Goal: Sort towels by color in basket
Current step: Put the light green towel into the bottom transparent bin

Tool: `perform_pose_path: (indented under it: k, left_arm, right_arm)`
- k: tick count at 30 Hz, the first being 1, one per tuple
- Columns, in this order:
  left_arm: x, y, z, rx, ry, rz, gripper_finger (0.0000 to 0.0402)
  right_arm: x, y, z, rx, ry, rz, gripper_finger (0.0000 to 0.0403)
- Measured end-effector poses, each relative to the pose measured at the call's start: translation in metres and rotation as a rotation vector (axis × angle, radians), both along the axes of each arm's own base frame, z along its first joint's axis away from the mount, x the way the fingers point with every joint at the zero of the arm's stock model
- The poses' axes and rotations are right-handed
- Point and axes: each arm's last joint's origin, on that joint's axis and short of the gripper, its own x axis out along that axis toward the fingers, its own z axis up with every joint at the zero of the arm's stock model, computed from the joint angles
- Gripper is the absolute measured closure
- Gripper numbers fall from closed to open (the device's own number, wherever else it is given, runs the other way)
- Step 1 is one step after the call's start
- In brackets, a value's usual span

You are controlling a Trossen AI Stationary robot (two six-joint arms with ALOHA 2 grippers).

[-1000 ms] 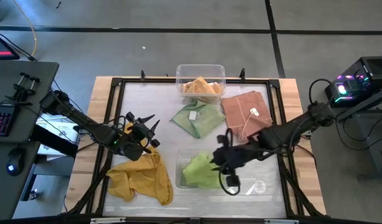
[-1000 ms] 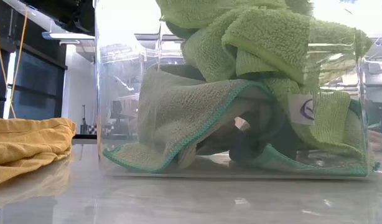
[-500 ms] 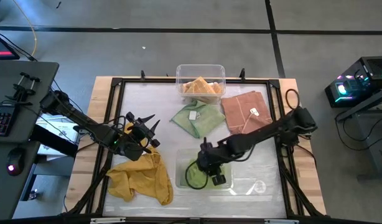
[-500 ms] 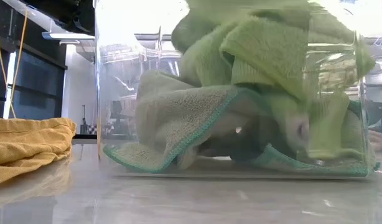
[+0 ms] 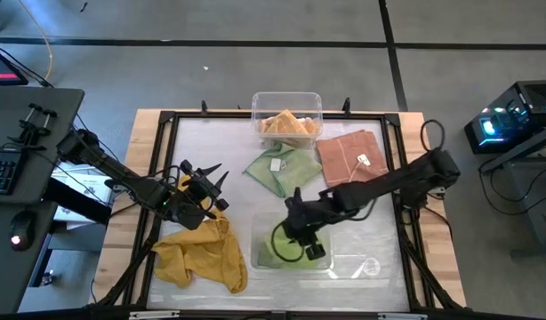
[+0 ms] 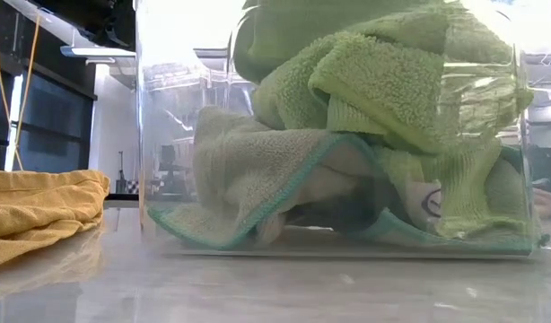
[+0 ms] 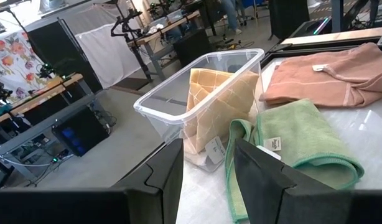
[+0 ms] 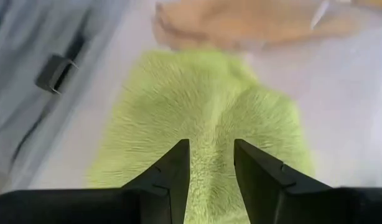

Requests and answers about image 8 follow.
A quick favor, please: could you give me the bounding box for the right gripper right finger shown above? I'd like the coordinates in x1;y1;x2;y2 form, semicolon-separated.
233;138;332;224

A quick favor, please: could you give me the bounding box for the white table mat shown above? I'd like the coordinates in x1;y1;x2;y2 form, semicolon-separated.
26;0;382;190

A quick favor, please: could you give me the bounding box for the lime green fluffy towel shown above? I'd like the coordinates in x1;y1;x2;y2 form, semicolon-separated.
86;49;315;224

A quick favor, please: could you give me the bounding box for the light orange waffle towel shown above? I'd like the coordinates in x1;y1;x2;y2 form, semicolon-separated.
152;0;366;52

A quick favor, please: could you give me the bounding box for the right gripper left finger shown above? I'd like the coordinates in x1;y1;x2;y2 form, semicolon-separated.
121;138;191;224

